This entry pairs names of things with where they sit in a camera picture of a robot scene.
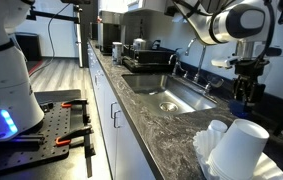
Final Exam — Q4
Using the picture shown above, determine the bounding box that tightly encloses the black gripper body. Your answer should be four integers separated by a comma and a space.
234, 59, 271, 80

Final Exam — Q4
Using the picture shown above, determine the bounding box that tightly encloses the blue round lidded container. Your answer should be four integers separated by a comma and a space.
228, 99, 252, 119

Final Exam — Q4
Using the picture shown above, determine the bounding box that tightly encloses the tall chrome gooseneck faucet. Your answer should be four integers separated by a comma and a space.
184, 37, 209, 84

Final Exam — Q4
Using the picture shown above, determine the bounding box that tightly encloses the white foam cup stack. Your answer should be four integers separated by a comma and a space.
206, 118, 270, 180

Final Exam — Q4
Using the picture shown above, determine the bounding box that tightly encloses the small chrome side faucet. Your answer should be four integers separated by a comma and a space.
168, 53, 187, 77

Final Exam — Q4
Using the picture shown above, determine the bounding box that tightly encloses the stainless steel sink basin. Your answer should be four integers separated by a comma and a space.
121, 73, 218, 117

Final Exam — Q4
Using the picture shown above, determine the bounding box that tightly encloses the metal sink drain strainer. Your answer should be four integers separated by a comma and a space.
159, 101, 179, 113

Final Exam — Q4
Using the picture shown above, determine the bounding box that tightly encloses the steel kettle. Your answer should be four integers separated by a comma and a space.
132, 37, 148, 51

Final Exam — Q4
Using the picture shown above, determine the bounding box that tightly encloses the black coffee machine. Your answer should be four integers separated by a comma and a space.
97, 9, 125, 56

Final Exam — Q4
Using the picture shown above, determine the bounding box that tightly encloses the black clamp with orange grip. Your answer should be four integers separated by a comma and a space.
54, 124, 97, 178
60, 98, 92, 124

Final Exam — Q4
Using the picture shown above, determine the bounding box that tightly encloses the black robot table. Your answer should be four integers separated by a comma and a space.
0, 89, 112, 180

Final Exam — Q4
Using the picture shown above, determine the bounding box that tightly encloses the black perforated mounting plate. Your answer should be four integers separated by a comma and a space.
0, 99, 92, 174

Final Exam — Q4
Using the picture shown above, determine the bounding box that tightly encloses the dark trash bin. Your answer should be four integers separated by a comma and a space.
14, 32, 43, 62

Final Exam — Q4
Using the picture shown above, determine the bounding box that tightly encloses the chrome faucet lever handle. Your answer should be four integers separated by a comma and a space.
203, 78, 225, 94

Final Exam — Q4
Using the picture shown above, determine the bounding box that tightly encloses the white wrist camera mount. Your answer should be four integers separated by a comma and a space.
210, 46, 283, 69

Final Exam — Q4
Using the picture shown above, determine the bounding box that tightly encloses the black wire dish rack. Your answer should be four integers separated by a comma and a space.
122, 46, 177, 74

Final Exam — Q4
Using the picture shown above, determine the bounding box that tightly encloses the metal cabinet door handle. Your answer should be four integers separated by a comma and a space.
113, 109, 123, 129
110, 101, 119, 120

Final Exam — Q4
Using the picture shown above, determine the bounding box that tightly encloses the black hanging cable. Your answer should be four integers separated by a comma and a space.
30, 3, 72, 74

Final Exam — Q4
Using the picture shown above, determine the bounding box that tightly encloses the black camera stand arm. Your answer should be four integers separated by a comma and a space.
27, 0, 92, 24

